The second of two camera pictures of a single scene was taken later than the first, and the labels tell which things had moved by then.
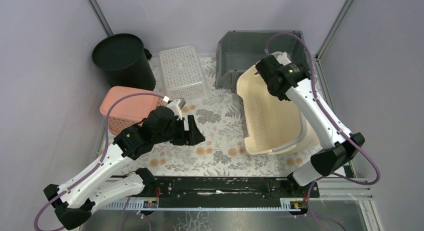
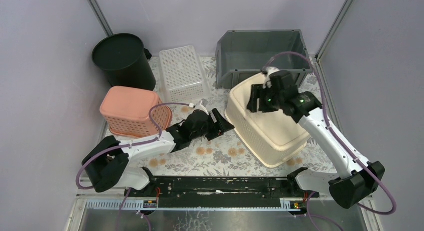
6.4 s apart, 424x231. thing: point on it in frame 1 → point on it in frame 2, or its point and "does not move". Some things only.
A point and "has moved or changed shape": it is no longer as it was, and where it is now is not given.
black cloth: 148,55 does not move
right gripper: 285,97 → 257,90
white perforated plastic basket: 182,74 does not move
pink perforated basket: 127,112 does not move
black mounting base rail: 235,187 does not move
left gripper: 185,132 → 211,124
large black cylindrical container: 122,56 does not move
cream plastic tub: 272,125 has moved or changed shape
